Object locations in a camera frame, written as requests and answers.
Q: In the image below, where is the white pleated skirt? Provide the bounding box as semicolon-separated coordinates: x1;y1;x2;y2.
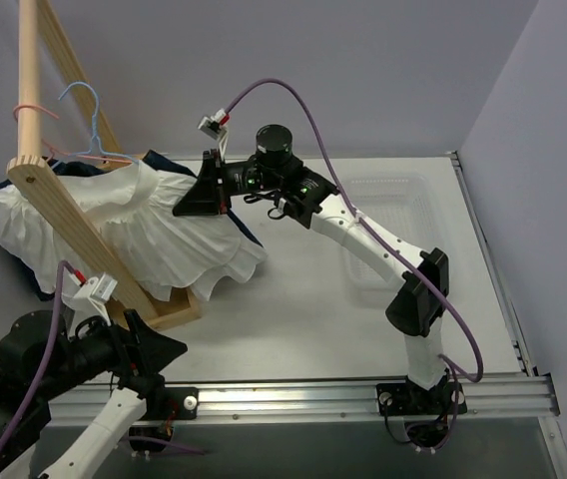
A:
0;162;269;303

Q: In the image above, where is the light blue wire hanger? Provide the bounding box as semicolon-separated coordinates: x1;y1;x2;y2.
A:
58;81;139;165

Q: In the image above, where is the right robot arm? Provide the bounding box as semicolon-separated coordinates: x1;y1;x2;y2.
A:
173;117;449;412

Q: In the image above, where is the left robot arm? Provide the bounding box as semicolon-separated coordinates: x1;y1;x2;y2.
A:
0;309;188;473

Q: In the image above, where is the dark navy garment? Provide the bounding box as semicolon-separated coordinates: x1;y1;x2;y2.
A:
0;148;267;302

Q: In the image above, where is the wooden clothes rack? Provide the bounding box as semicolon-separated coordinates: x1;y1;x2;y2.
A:
6;1;201;330

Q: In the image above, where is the clear plastic basket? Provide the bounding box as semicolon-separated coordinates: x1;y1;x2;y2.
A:
341;173;444;309

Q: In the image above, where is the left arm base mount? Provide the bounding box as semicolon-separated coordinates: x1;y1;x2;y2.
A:
124;387;199;456

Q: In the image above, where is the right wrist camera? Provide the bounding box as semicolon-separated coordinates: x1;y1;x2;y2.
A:
198;109;230;159

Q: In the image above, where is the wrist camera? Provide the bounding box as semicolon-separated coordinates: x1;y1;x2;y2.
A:
198;109;230;159
62;273;118;325

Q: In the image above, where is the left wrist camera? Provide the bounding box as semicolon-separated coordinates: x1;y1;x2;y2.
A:
62;273;118;325

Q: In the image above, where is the pink wire hanger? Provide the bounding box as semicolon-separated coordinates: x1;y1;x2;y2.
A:
12;104;117;163

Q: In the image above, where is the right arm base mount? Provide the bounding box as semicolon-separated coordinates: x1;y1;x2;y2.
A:
375;370;468;455

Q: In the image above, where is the aluminium mounting rail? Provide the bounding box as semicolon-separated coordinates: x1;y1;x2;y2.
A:
43;374;561;425

